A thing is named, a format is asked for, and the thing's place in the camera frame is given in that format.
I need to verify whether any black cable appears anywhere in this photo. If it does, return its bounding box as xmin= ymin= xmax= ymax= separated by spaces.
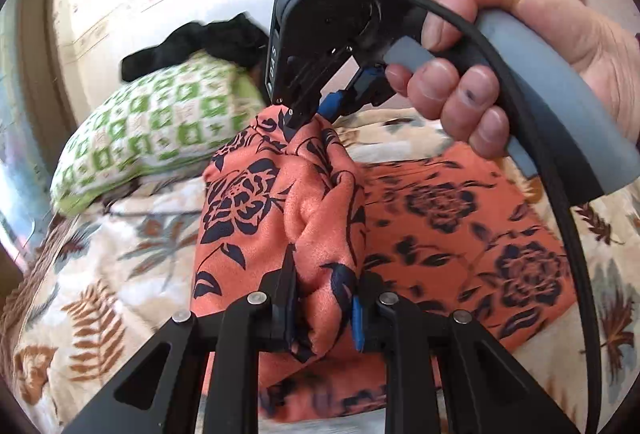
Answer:
xmin=300 ymin=0 xmax=601 ymax=434

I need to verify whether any leaf print blanket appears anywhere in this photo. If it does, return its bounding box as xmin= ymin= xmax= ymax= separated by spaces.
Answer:
xmin=0 ymin=106 xmax=640 ymax=434

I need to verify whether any green checked pillow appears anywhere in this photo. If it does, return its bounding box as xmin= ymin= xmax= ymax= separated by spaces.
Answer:
xmin=50 ymin=51 xmax=268 ymax=217

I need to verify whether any wooden door with patterned glass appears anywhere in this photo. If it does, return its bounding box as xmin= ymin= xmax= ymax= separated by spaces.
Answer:
xmin=0 ymin=0 xmax=66 ymax=259

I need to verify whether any person's right hand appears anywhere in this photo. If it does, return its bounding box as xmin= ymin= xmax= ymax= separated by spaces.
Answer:
xmin=387 ymin=0 xmax=640 ymax=161

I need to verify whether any orange floral garment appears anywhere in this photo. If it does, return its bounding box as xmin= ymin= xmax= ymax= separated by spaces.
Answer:
xmin=192 ymin=106 xmax=578 ymax=425

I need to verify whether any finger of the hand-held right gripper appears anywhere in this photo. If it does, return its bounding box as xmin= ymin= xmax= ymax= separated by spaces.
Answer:
xmin=345 ymin=64 xmax=396 ymax=109
xmin=280 ymin=46 xmax=353 ymax=132

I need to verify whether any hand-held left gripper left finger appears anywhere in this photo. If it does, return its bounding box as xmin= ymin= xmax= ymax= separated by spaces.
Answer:
xmin=62 ymin=244 xmax=301 ymax=434

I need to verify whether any black cloth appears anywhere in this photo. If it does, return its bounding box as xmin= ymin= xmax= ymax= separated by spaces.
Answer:
xmin=121 ymin=12 xmax=271 ymax=82

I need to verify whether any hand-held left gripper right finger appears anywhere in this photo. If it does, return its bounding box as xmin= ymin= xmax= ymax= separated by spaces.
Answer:
xmin=350 ymin=271 xmax=581 ymax=434

